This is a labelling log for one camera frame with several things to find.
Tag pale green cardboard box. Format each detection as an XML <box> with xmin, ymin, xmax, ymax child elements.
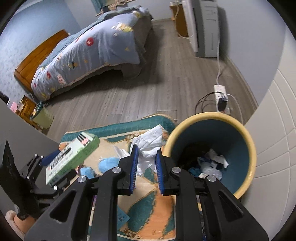
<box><xmin>45</xmin><ymin>132</ymin><xmax>101</xmax><ymax>185</ymax></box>

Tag clear plastic wrapper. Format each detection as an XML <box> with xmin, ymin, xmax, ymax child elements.
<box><xmin>113</xmin><ymin>146</ymin><xmax>131</xmax><ymax>161</ymax></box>

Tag teal orange patterned mat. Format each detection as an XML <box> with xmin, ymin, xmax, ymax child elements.
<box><xmin>59</xmin><ymin>113</ymin><xmax>178</xmax><ymax>241</ymax></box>

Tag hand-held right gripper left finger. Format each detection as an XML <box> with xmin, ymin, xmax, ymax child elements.
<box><xmin>24</xmin><ymin>145</ymin><xmax>139</xmax><ymax>241</ymax></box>

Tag small white crumpled tissue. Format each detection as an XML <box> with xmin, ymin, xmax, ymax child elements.
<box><xmin>209</xmin><ymin>149</ymin><xmax>229</xmax><ymax>169</ymax></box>

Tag blue snack packet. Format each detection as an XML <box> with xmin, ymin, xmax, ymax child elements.
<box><xmin>188</xmin><ymin>156</ymin><xmax>210</xmax><ymax>178</ymax></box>

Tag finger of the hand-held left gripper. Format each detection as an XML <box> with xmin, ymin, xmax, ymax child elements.
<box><xmin>30</xmin><ymin>169</ymin><xmax>78</xmax><ymax>205</ymax></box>
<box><xmin>20</xmin><ymin>149</ymin><xmax>62</xmax><ymax>186</ymax></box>

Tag white power strip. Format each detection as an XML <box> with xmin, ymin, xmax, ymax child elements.
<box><xmin>214</xmin><ymin>85</ymin><xmax>231</xmax><ymax>115</ymax></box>

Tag white panelled wardrobe door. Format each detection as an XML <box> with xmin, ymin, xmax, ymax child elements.
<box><xmin>242</xmin><ymin>67</ymin><xmax>296</xmax><ymax>241</ymax></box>

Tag pale blue paper slip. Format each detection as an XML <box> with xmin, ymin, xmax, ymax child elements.
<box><xmin>118</xmin><ymin>207</ymin><xmax>131</xmax><ymax>230</ymax></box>

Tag clear plastic bag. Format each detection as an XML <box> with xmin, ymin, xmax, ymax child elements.
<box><xmin>199</xmin><ymin>162</ymin><xmax>224</xmax><ymax>181</ymax></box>

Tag cream looped cable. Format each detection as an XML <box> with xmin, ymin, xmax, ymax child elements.
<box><xmin>175</xmin><ymin>5</ymin><xmax>194</xmax><ymax>39</ymax></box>

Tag yellow rimmed teal trash can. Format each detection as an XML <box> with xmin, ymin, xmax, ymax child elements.
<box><xmin>163</xmin><ymin>112</ymin><xmax>257</xmax><ymax>201</ymax></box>

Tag person's left hand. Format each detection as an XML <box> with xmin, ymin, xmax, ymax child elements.
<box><xmin>13</xmin><ymin>214</ymin><xmax>37</xmax><ymax>237</ymax></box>

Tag bed with blue quilt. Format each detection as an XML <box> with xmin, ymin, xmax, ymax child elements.
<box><xmin>31</xmin><ymin>6</ymin><xmax>151</xmax><ymax>101</ymax></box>

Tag blue face mask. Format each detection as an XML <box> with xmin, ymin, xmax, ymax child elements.
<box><xmin>98</xmin><ymin>157</ymin><xmax>121</xmax><ymax>173</ymax></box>
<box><xmin>80</xmin><ymin>166</ymin><xmax>97</xmax><ymax>179</ymax></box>

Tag white charging cable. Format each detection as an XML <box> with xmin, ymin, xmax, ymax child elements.
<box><xmin>228</xmin><ymin>94</ymin><xmax>243</xmax><ymax>125</ymax></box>

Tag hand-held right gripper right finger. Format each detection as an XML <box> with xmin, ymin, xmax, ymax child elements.
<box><xmin>155</xmin><ymin>149</ymin><xmax>270</xmax><ymax>241</ymax></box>

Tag wooden bedside table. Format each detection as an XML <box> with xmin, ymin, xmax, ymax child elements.
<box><xmin>15</xmin><ymin>94</ymin><xmax>44</xmax><ymax>130</ymax></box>

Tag green round tin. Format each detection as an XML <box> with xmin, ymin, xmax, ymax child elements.
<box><xmin>31</xmin><ymin>101</ymin><xmax>54</xmax><ymax>129</ymax></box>

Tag black cables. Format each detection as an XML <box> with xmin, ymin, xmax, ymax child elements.
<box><xmin>195</xmin><ymin>91</ymin><xmax>219</xmax><ymax>113</ymax></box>

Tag wooden bed headboard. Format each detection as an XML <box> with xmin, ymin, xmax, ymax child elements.
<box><xmin>14</xmin><ymin>30</ymin><xmax>70</xmax><ymax>92</ymax></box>

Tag pile of clothes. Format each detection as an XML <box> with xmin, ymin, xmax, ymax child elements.
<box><xmin>101</xmin><ymin>0</ymin><xmax>139</xmax><ymax>12</ymax></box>

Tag white air purifier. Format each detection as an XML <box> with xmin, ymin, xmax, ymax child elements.
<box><xmin>181</xmin><ymin>0</ymin><xmax>220</xmax><ymax>58</ymax></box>

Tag brown wooden cabinet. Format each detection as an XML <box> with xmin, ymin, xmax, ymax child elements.
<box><xmin>170</xmin><ymin>1</ymin><xmax>189</xmax><ymax>37</ymax></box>

